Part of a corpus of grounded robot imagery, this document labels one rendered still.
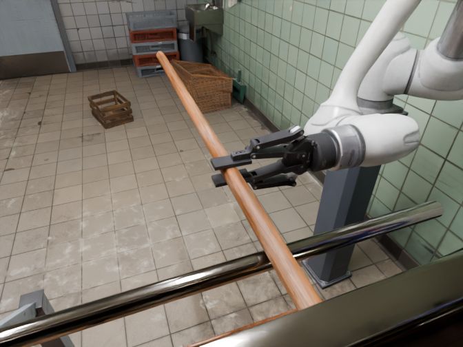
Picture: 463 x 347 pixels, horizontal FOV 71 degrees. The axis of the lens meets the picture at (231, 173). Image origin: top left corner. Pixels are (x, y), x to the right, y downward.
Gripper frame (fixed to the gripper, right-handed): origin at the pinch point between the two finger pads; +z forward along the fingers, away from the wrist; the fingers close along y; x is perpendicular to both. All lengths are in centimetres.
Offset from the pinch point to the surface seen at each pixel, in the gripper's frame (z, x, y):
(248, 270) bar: 4.5, -20.4, 2.4
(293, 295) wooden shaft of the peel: 1.7, -27.5, -0.8
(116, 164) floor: 34, 198, 119
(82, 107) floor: 63, 330, 119
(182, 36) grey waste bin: -74, 415, 72
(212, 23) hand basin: -98, 349, 46
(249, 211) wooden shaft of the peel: 1.4, -12.9, -1.2
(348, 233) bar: -12.3, -19.5, 1.8
